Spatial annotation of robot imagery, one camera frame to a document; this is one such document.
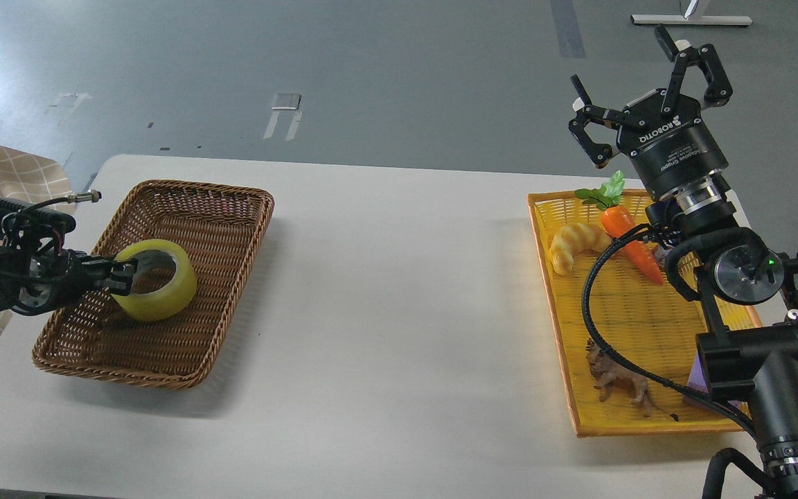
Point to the white metal stand base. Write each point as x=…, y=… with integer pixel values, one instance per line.
x=692, y=13

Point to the yellow woven tray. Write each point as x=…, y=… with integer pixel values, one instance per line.
x=647, y=323

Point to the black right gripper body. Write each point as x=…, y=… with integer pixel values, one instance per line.
x=672, y=151

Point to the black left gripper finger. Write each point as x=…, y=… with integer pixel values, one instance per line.
x=95, y=264
x=118, y=283

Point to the brown toy lion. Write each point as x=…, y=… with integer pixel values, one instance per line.
x=608, y=375

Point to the brown wicker basket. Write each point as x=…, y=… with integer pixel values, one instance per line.
x=221, y=228

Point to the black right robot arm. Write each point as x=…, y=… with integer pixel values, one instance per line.
x=748, y=294

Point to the toy croissant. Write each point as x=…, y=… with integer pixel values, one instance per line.
x=573, y=239

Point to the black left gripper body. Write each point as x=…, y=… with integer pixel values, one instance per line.
x=55, y=283

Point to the yellow tape roll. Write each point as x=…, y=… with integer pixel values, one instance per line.
x=168, y=298

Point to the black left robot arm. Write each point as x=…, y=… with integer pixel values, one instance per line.
x=32, y=231

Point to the purple foam cube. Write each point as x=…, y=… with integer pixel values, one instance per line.
x=696, y=380

